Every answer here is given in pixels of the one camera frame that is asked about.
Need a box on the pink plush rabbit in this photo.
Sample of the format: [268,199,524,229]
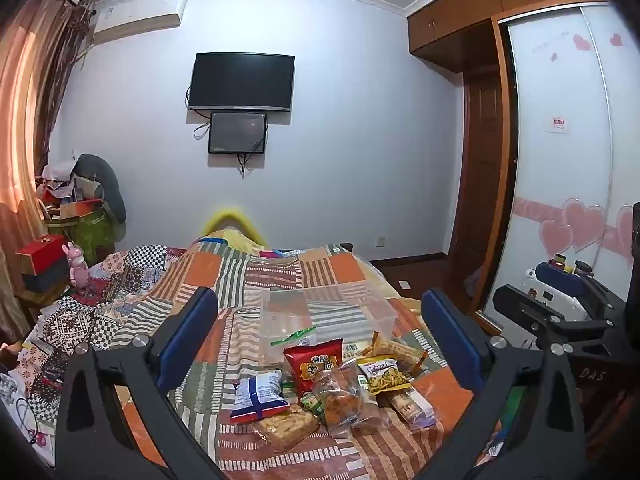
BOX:
[62,241,91,288]

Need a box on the red snack packet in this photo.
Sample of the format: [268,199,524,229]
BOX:
[283,338,345,398]

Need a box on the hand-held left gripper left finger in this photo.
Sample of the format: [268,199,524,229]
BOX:
[54,286,226,480]

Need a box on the black wall television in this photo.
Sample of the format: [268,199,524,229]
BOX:
[187,52,296,112]

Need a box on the blue and white snack packet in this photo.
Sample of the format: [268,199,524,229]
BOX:
[229,369,292,423]

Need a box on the red box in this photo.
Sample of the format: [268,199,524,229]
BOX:
[15,234,71,276]

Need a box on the white air conditioner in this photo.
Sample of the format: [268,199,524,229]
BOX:
[92,0,188,45]

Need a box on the yellow noodle snack packet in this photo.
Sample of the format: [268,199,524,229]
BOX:
[356,355,413,393]

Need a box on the brown wooden room door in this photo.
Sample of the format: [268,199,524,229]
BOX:
[450,72,506,301]

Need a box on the striped patchwork blanket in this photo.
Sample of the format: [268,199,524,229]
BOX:
[115,242,501,480]

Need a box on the white appliance with stickers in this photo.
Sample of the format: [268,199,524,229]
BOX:
[522,266,588,322]

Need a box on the small black wall monitor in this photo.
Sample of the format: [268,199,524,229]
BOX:
[207,111,268,155]

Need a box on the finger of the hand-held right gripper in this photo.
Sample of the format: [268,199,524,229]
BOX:
[537,260,628,328]
[492,284,618,356]

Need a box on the orange brown curtain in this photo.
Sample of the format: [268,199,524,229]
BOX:
[0,0,96,311]

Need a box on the clear plastic container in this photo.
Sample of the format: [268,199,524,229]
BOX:
[259,287,397,366]

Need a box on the yellow plush toy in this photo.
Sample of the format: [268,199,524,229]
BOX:
[200,208,273,251]

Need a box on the beige cake packet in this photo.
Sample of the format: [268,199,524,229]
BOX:
[250,404,321,452]

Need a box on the green bag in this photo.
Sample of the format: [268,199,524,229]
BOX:
[65,205,116,263]

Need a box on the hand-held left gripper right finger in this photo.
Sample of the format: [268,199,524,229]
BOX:
[421,287,588,480]

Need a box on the clear fried snack packet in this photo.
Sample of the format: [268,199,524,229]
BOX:
[315,360,393,438]

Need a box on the small green snack packet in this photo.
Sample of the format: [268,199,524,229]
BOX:
[300,391,326,416]

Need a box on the wooden wardrobe with heart door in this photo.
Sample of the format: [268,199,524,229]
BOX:
[406,0,640,336]

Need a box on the orange cardboard box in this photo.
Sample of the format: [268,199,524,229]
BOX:
[50,199,108,222]

